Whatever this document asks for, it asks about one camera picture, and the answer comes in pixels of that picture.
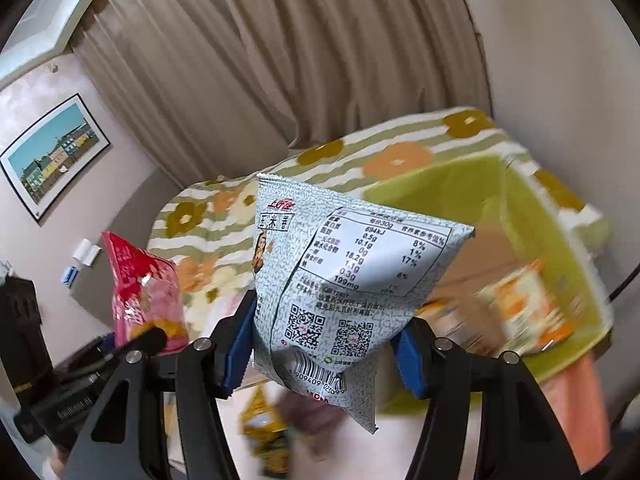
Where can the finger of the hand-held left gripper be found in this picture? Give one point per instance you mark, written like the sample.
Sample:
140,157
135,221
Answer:
150,341

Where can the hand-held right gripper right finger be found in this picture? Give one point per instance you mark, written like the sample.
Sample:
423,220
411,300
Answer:
412,362

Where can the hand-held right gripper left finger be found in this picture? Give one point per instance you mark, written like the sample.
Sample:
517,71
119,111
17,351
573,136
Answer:
240,347

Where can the red pink snack packet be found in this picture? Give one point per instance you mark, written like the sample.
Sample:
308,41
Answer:
135,285

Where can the pale grey speckled snack packet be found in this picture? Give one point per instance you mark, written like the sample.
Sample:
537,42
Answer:
350,270

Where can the green storage bin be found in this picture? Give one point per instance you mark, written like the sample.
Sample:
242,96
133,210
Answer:
450,185

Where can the yellow black snack packet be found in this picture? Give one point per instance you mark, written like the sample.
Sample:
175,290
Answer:
260,410

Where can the dark cabinet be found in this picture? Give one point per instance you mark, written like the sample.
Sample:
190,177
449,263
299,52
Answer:
22,330

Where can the orange white snack packet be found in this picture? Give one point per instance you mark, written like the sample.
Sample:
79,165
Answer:
525,305

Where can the floral striped blanket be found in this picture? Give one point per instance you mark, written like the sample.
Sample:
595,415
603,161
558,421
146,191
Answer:
310,170

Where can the framed building picture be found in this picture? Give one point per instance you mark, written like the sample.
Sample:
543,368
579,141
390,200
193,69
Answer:
50,160

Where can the beige curtain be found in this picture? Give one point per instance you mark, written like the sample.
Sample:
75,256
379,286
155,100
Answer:
250,60

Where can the blue wall socket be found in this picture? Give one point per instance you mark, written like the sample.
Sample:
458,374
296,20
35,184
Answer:
70,276

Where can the white wall switch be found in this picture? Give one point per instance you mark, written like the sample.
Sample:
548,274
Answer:
85,252

